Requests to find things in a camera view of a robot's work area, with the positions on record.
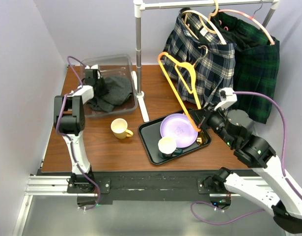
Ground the pink hanger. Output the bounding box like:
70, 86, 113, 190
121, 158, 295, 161
218, 9, 275, 45

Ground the grey dotted skirt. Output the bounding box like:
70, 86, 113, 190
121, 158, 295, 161
87, 76, 133, 113

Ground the purple plate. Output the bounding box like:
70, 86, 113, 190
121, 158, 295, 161
160, 113, 198, 148

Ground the white metal clothes rack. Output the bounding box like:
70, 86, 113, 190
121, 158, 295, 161
133, 0, 280, 122

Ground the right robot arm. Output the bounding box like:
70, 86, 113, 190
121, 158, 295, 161
189, 107, 302, 234

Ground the green plaid skirt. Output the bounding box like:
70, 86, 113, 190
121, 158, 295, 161
211, 11, 281, 125

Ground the clear plastic bin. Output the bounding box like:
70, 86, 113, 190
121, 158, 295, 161
80, 55, 137, 118

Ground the cream paper cup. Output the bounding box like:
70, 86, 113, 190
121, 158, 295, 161
158, 137, 177, 158

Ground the orange plastic hanger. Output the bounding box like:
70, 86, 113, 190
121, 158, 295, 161
157, 45, 209, 132

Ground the dark green cup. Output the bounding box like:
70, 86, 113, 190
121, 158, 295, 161
160, 148, 183, 159

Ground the cream wooden hanger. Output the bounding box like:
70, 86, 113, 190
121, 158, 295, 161
180, 0, 227, 45

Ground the black tray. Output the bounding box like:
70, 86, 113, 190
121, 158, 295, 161
138, 111, 212, 165

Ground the yellow mug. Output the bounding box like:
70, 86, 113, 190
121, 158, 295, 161
110, 118, 134, 139

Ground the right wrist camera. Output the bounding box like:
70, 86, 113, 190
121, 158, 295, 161
214, 88, 237, 111

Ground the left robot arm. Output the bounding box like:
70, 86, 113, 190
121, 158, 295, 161
54, 66, 103, 194

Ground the aluminium frame rail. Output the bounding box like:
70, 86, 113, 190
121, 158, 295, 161
12, 169, 98, 236

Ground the gold spoon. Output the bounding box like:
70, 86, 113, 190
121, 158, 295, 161
196, 130, 208, 146

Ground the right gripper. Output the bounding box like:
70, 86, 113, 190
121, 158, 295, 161
188, 100, 235, 147

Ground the navy white plaid skirt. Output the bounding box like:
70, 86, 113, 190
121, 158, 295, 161
164, 8, 236, 107

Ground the black mounting base plate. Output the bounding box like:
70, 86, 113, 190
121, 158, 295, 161
36, 169, 242, 206

